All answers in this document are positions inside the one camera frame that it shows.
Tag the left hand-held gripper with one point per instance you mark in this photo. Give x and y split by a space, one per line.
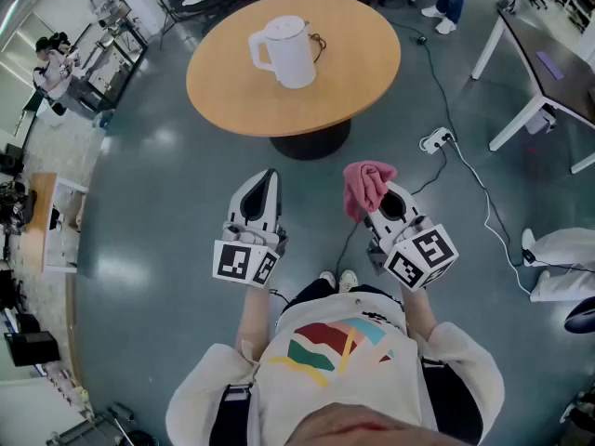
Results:
232 260

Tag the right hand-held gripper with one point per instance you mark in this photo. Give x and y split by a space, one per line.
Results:
418 258

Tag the pink cloth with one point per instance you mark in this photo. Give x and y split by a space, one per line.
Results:
367 184

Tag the white kettle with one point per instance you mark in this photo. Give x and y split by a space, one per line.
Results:
293 54

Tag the person's right forearm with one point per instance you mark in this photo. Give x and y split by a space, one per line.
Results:
418 314

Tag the person's left forearm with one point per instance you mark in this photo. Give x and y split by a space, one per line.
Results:
253 323

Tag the person's right shoe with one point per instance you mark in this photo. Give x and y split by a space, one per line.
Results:
347 280

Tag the person's shoe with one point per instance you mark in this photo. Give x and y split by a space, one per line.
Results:
347 280
327 279

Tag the white power strip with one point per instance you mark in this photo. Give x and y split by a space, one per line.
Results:
434 141

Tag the person's left shoe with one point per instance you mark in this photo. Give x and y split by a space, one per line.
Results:
327 279

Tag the person's black trousers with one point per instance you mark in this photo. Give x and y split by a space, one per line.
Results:
307 295

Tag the round wooden table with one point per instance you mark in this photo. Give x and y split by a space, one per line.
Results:
232 95

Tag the white waste bin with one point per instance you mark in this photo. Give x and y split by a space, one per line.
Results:
541 121

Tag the person's white printed t-shirt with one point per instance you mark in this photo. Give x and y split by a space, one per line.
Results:
353 388

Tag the black power adapter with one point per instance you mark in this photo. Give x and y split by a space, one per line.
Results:
421 40

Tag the white desk with dark top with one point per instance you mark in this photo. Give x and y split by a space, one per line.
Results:
548 77

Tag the person's face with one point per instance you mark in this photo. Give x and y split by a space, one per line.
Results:
372 428

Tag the purple flat item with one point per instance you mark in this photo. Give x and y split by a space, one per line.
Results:
549 65

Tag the wooden and white shelf unit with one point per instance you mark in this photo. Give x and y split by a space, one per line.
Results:
37 221

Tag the black box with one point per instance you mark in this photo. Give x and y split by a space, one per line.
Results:
32 346

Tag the grey metal cart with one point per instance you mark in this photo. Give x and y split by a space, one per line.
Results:
83 432

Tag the black metal frame table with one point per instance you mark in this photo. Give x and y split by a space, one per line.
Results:
116 54

